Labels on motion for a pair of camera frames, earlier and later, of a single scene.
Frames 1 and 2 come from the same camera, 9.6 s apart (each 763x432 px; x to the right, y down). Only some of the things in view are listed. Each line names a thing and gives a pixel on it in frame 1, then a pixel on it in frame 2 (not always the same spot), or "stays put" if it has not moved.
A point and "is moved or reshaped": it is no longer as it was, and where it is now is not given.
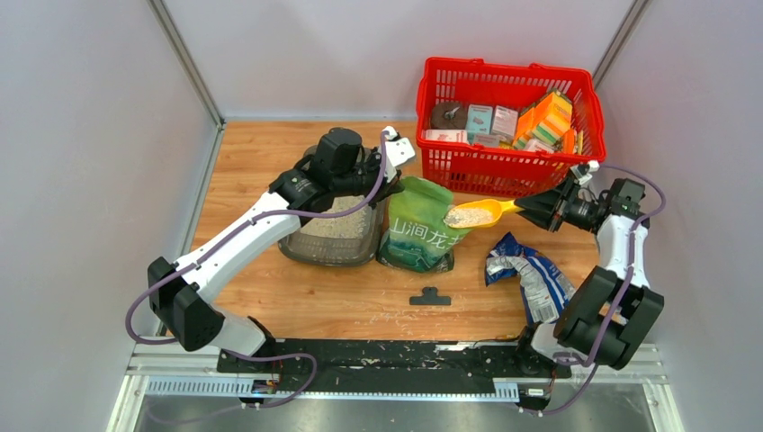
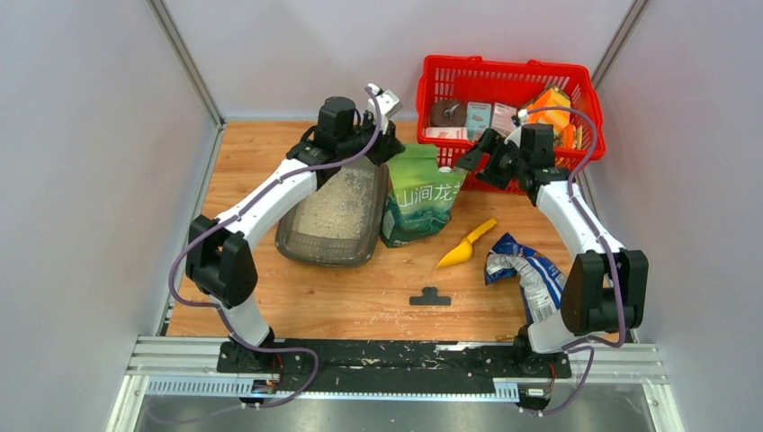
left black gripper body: (383, 186) → (379, 151)
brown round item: (448, 115) stays put
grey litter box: (352, 238) stays put
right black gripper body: (567, 209) → (503, 163)
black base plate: (516, 361) stays put
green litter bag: (417, 238) is moved or reshaped
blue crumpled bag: (548, 292) stays put
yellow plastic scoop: (480, 213) → (463, 251)
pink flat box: (456, 136) stays put
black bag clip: (430, 297) stays put
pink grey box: (505, 121) stays put
